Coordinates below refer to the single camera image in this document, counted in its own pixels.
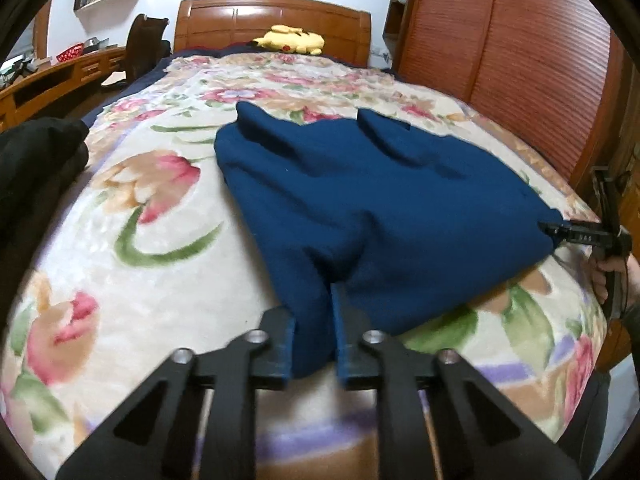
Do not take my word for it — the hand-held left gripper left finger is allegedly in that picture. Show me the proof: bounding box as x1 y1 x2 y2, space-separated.
55 307 299 480

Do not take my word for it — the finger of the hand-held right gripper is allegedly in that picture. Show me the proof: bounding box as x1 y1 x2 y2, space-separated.
539 221 609 245

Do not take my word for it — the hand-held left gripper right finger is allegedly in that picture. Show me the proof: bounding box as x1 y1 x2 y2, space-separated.
330 285 584 480

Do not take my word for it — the navy blue suit jacket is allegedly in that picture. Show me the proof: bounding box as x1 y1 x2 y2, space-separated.
214 101 566 380

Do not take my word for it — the person's right hand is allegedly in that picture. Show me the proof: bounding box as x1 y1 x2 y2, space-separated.
590 256 615 305

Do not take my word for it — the floral blanket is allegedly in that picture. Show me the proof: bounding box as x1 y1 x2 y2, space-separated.
0 52 609 480

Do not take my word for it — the wooden louvered wardrobe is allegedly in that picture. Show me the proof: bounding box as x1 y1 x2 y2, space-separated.
382 0 640 222

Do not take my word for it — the yellow plush toy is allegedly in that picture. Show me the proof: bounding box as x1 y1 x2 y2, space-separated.
251 24 326 56

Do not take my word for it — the navy bed sheet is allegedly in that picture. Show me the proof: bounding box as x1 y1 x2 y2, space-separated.
82 50 177 129

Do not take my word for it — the black cloth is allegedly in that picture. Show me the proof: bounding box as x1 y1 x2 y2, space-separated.
0 117 91 266

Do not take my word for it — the wooden bed headboard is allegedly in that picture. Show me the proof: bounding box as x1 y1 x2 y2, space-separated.
174 0 374 68

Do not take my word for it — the dark brown chair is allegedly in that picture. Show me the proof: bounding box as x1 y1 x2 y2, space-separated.
102 13 174 92

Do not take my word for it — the wooden desk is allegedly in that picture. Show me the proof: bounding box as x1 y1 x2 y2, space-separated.
0 45 129 134

